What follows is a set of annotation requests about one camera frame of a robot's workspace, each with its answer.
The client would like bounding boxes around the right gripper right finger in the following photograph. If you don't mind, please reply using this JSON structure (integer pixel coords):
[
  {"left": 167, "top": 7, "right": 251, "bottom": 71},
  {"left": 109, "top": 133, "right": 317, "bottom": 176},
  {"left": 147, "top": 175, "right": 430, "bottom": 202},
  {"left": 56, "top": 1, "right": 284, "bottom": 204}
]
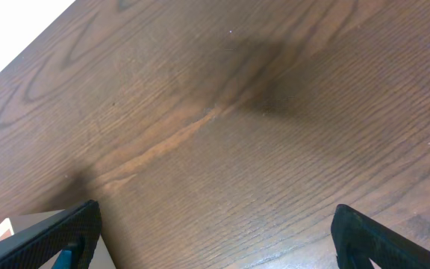
[{"left": 331, "top": 204, "right": 430, "bottom": 269}]

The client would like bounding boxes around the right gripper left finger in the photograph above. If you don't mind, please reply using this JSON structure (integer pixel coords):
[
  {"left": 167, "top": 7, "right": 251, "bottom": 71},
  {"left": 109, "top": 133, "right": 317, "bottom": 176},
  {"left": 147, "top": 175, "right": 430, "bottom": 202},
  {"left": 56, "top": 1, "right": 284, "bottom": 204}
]
[{"left": 0, "top": 200, "right": 102, "bottom": 269}]

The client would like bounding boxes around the white cardboard box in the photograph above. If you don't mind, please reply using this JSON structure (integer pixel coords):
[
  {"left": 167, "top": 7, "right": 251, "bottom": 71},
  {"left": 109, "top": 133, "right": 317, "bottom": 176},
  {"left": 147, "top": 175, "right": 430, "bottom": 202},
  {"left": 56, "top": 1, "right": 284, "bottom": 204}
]
[{"left": 0, "top": 210, "right": 116, "bottom": 269}]

